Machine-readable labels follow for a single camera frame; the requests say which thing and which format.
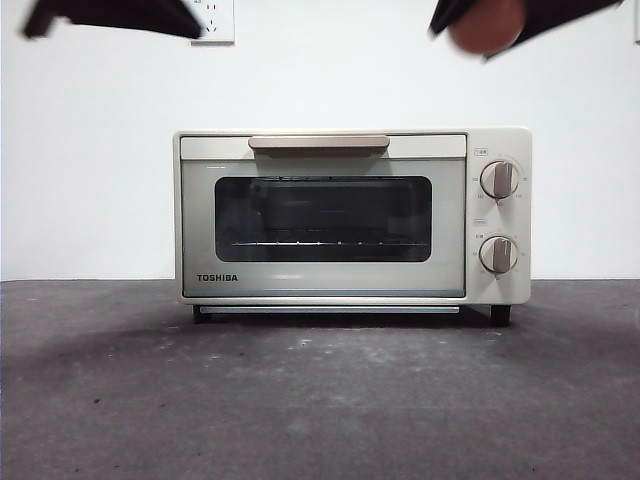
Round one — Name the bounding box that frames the brown egg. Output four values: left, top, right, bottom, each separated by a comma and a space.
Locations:
451, 0, 525, 55

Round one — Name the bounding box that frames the glass oven door beige handle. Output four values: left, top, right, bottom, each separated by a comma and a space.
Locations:
179, 133, 468, 299

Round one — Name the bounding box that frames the cream Toshiba toaster oven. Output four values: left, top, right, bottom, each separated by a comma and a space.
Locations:
172, 127, 533, 327

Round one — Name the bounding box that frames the metal wire oven rack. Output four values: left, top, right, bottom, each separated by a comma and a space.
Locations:
232, 239, 431, 249

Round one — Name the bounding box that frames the white wall socket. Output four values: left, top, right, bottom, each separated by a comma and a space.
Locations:
189, 0, 235, 46

